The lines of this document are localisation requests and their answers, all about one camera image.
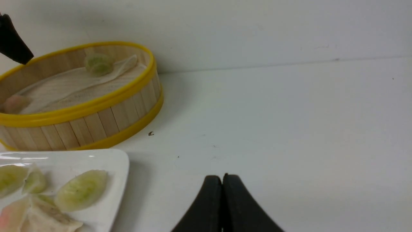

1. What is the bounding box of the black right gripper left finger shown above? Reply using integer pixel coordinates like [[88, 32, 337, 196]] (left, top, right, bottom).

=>
[[172, 175, 222, 232]]

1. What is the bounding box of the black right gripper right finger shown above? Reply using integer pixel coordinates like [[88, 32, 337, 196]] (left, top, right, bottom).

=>
[[222, 173, 284, 232]]

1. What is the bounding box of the pink dumpling plate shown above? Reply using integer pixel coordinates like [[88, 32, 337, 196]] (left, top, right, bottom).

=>
[[0, 196, 30, 232]]

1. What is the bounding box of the pink dumpling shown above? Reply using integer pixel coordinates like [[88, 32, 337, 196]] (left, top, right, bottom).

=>
[[2, 94, 32, 114]]

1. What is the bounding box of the green dumpling plate top right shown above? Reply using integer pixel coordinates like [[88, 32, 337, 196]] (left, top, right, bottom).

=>
[[54, 170, 108, 212]]

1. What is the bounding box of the white square plate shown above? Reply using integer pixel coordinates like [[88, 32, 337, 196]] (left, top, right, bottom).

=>
[[0, 149, 129, 232]]

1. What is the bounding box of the pale green dumpling plate centre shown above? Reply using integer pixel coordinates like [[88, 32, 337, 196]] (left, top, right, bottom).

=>
[[30, 194, 57, 208]]

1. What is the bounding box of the white dumpling plate right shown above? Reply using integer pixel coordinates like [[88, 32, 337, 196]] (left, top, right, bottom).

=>
[[21, 196, 84, 232]]

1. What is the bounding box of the green dumpling plate top middle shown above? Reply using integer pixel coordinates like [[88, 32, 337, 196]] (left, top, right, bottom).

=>
[[22, 163, 48, 195]]

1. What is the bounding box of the green dumpling plate top left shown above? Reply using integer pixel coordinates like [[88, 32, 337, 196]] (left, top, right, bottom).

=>
[[0, 165, 28, 198]]

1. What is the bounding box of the yellow rimmed bamboo steamer basket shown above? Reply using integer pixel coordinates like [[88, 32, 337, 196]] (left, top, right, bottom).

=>
[[1, 41, 164, 151]]

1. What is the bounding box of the green dumpling in steamer rear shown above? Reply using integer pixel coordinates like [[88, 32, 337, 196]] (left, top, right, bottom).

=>
[[84, 53, 115, 76]]

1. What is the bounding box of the white steamer liner cloth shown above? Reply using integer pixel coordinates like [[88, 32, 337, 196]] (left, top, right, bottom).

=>
[[14, 55, 147, 114]]

